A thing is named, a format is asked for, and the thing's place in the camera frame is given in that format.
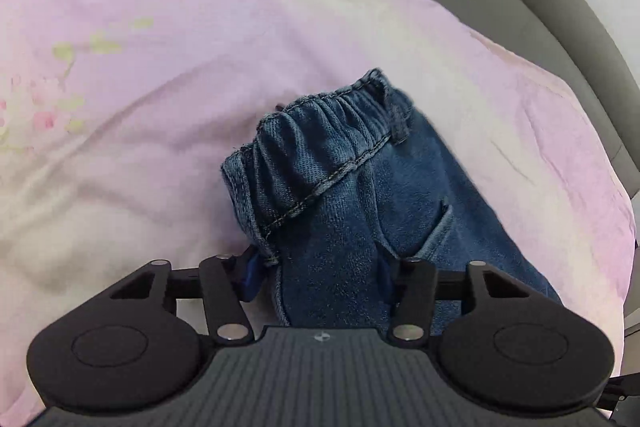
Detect pink floral bed quilt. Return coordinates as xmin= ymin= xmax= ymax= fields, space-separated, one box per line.
xmin=0 ymin=0 xmax=637 ymax=418

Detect blue denim pants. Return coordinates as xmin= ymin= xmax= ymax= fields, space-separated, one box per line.
xmin=221 ymin=67 xmax=564 ymax=329

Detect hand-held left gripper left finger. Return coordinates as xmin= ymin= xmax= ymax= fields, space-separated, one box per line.
xmin=107 ymin=248 xmax=264 ymax=344

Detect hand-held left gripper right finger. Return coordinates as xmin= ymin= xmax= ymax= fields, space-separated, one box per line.
xmin=378 ymin=256 xmax=533 ymax=342

